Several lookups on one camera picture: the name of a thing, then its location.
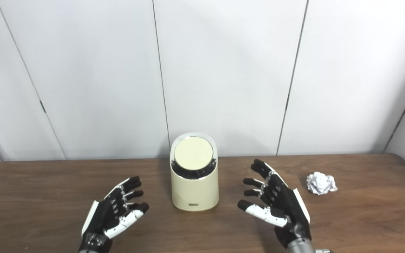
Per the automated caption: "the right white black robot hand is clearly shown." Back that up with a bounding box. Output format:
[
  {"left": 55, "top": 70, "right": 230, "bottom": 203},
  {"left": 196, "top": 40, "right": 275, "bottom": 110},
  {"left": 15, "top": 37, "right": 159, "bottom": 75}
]
[{"left": 238, "top": 159, "right": 312, "bottom": 248}]

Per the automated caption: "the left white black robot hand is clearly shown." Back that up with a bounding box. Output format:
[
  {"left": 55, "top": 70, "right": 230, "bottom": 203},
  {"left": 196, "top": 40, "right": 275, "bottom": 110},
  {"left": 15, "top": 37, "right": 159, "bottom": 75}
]
[{"left": 79, "top": 176, "right": 149, "bottom": 246}]

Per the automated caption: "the white paper ball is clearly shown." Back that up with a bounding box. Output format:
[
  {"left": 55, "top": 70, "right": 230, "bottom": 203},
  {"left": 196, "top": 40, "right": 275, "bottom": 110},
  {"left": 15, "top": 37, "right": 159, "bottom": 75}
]
[{"left": 306, "top": 172, "right": 338, "bottom": 195}]

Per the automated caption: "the round cream bin lid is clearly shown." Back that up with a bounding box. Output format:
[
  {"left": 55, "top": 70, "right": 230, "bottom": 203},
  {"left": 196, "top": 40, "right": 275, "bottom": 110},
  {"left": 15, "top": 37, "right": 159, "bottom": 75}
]
[{"left": 174, "top": 136, "right": 214, "bottom": 171}]

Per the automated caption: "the cream-colored desktop trash bin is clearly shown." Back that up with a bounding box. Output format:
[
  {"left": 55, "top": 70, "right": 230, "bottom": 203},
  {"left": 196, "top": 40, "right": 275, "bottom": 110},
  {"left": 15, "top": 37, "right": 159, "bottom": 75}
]
[{"left": 170, "top": 132, "right": 220, "bottom": 212}]

